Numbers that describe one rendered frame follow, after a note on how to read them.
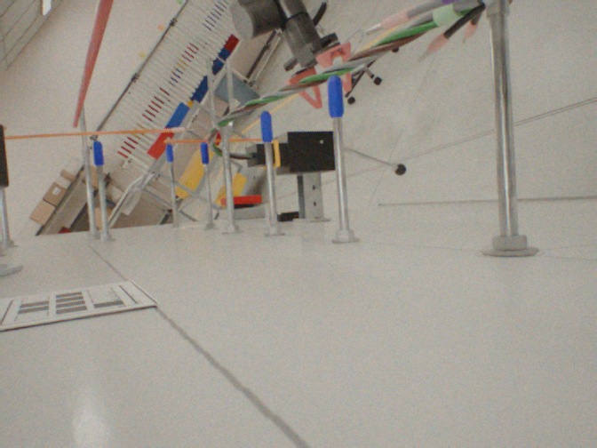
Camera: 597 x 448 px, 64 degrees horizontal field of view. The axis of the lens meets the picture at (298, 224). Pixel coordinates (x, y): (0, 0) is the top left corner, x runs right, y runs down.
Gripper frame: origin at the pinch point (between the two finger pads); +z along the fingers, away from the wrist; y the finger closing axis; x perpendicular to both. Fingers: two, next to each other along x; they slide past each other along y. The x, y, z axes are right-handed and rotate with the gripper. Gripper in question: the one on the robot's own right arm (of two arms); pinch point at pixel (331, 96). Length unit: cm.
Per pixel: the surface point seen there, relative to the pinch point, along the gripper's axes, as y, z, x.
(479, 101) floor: -94, 32, 155
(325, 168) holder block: 31.1, 7.3, -28.8
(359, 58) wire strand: 53, 1, -39
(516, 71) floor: -76, 27, 165
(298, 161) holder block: 30.8, 5.4, -31.1
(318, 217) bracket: 30.5, 11.2, -31.8
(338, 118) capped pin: 51, 3, -40
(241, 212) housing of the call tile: 6.3, 9.2, -29.0
